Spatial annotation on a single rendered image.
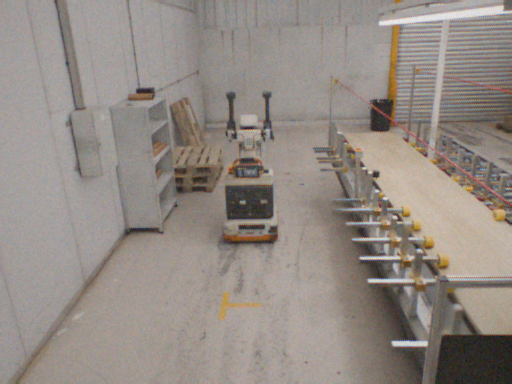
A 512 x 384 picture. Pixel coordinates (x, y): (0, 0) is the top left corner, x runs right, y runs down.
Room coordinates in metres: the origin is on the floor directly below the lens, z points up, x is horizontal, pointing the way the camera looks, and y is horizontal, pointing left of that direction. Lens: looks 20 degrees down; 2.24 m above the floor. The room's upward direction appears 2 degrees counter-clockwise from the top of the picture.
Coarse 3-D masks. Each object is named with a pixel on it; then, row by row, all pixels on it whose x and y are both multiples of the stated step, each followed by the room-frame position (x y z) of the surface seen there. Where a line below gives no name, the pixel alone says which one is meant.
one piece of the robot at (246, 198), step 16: (240, 160) 4.38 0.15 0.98; (256, 160) 4.38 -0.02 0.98; (224, 176) 4.39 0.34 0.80; (272, 176) 4.37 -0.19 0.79; (240, 192) 4.37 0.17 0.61; (256, 192) 4.36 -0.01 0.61; (272, 192) 4.37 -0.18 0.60; (240, 208) 4.38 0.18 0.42; (256, 208) 4.36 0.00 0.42; (272, 208) 4.36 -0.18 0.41
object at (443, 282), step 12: (444, 276) 0.76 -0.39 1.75; (456, 276) 0.75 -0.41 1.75; (468, 276) 0.75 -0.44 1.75; (480, 276) 0.75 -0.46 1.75; (492, 276) 0.75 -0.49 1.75; (504, 276) 0.75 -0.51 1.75; (444, 288) 0.74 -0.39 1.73; (456, 288) 0.74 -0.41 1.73; (468, 288) 0.74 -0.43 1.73; (444, 300) 0.74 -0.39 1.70; (432, 312) 0.76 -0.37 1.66; (444, 312) 0.74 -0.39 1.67; (432, 324) 0.75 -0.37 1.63; (432, 336) 0.74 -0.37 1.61; (432, 348) 0.74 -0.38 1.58; (432, 360) 0.75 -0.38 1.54; (432, 372) 0.74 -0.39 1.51
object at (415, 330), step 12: (348, 180) 4.39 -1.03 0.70; (348, 192) 4.02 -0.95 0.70; (360, 228) 3.29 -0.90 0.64; (372, 252) 2.83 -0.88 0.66; (384, 252) 2.72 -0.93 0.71; (384, 264) 2.57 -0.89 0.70; (384, 276) 2.46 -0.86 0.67; (396, 276) 2.41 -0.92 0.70; (396, 288) 2.25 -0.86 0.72; (396, 300) 2.17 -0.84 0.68; (408, 300) 2.14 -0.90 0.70; (408, 312) 2.00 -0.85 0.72; (408, 324) 1.93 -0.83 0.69; (420, 324) 1.92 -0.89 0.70; (420, 336) 1.82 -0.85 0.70; (420, 360) 1.71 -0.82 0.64
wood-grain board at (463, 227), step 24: (360, 144) 5.19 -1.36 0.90; (384, 144) 5.15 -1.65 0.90; (408, 144) 5.10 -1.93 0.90; (384, 168) 4.16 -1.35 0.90; (408, 168) 4.13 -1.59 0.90; (432, 168) 4.10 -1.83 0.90; (384, 192) 3.46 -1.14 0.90; (408, 192) 3.44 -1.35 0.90; (432, 192) 3.42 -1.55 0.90; (456, 192) 3.40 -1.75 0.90; (408, 216) 2.93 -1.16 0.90; (432, 216) 2.92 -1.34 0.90; (456, 216) 2.90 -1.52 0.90; (480, 216) 2.88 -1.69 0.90; (456, 240) 2.51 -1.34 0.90; (480, 240) 2.50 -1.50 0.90; (504, 240) 2.49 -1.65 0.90; (432, 264) 2.24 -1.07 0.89; (456, 264) 2.21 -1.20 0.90; (480, 264) 2.20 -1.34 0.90; (504, 264) 2.19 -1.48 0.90
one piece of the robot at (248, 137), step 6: (234, 132) 4.80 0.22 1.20; (240, 132) 4.72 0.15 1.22; (246, 132) 4.72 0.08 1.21; (252, 132) 4.71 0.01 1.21; (258, 132) 4.71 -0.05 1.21; (240, 138) 4.71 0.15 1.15; (246, 138) 4.71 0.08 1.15; (252, 138) 4.70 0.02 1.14; (258, 138) 4.70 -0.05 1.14; (246, 144) 4.70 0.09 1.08; (252, 144) 4.69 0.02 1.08; (246, 150) 4.75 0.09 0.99; (252, 150) 4.75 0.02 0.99; (246, 156) 4.74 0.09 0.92; (252, 156) 4.74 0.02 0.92
